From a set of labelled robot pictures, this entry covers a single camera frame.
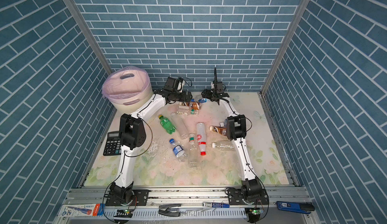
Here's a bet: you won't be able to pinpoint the clear bottle blue label back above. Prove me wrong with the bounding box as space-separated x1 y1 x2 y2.
191 98 209 104

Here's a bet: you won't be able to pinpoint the brown coffee bottle back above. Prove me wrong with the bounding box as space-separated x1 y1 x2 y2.
179 101 201 110

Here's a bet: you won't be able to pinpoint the brown coffee bottle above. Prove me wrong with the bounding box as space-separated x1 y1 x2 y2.
179 101 201 110
209 125 227 136

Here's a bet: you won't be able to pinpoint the long clear plastic bottle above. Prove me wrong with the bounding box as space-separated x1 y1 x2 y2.
171 112 189 139

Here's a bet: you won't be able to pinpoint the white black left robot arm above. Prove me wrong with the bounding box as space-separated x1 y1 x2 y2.
112 90 192 190

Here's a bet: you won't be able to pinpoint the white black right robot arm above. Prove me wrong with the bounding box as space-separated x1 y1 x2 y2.
202 89 263 202

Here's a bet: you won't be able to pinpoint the cream bin with pink liner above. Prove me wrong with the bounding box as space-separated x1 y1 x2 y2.
102 66 153 114

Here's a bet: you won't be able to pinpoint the green soda bottle yellow cap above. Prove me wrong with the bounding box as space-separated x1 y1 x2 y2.
158 115 176 134

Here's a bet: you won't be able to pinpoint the white bottle red cap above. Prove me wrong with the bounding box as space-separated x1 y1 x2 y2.
197 122 207 156

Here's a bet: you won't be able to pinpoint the brown coffee bottle right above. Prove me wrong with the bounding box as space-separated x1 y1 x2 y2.
209 125 227 136

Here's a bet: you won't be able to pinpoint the clear bottle blue cap label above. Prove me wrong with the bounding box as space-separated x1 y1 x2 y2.
169 138 188 162

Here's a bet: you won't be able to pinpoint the clear bottle green white cap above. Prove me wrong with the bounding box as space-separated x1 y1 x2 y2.
188 133 199 168

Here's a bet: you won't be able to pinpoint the black calculator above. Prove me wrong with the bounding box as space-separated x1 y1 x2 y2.
103 131 122 156

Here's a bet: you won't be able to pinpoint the black pliers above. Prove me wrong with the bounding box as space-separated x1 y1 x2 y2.
158 204 181 217

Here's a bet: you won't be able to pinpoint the white red blue box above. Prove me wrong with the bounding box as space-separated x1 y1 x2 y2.
58 203 105 217

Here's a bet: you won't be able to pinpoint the blue black hand tool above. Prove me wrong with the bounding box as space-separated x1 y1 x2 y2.
276 201 315 215

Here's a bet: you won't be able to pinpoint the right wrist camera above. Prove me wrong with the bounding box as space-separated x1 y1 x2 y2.
212 67 224 94

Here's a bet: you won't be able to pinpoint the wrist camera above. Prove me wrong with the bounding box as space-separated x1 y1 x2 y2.
163 77 184 92
212 67 224 94

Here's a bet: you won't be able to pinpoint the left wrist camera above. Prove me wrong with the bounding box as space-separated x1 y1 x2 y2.
163 77 184 92

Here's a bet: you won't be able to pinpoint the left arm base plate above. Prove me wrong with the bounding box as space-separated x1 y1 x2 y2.
104 189 149 206

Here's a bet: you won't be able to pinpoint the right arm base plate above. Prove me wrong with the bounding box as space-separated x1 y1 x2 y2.
224 187 269 205

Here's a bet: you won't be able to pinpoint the white slotted cable duct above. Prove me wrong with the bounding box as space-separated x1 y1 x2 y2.
104 208 247 221

